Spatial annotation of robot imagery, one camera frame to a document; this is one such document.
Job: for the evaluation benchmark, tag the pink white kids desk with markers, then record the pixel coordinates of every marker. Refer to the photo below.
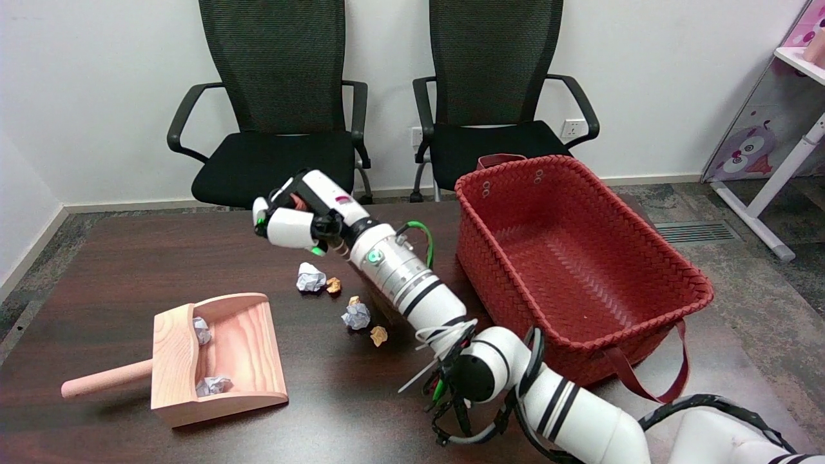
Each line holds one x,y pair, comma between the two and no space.
754,148

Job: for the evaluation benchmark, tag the white wall socket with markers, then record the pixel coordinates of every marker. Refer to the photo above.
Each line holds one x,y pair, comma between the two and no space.
571,129
416,136

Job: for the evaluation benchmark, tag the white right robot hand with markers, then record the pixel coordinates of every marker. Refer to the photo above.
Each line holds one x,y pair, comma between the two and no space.
293,225

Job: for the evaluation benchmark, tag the black mesh office chair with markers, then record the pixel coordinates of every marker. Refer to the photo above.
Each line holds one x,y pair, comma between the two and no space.
490,148
277,167

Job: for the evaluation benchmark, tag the white paper ball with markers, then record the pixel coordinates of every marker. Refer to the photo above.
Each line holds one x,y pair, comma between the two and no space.
214,386
202,330
310,278
356,316

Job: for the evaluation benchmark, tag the red woven basket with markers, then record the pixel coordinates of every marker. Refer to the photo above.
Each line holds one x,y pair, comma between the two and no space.
567,258

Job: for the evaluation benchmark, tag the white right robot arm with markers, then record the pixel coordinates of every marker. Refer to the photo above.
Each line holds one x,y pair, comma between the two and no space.
412,283

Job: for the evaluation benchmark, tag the pink cup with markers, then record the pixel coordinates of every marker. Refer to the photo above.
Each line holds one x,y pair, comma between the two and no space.
816,46

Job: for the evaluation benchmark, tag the floor vent grille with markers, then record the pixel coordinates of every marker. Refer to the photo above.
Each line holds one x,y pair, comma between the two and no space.
696,232

